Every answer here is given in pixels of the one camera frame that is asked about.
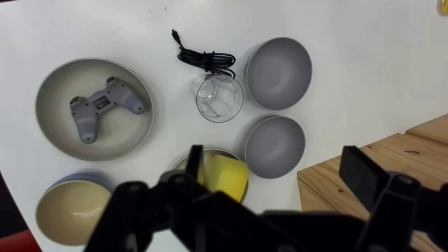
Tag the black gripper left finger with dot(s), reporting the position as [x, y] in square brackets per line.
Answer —
[141, 218]

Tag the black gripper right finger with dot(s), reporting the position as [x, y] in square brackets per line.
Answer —
[393, 204]

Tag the beige brown bowl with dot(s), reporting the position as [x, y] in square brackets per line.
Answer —
[71, 214]

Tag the blue grey bowl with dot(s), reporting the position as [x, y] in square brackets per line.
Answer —
[85, 176]

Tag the red bowl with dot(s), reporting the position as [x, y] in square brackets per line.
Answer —
[19, 242]

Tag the small grey bowl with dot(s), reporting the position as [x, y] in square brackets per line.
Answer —
[275, 147]

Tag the large grey bowl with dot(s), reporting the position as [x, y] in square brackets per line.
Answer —
[279, 71]

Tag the pine wood board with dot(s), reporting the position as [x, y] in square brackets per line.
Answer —
[411, 154]

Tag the yellow sponge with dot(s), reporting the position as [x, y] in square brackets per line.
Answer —
[226, 175]

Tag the grey game controller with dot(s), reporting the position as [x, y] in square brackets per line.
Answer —
[110, 98]

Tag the large beige shallow dish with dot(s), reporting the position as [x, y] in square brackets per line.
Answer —
[61, 102]

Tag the clear drinking glass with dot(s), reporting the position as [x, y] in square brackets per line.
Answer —
[219, 99]

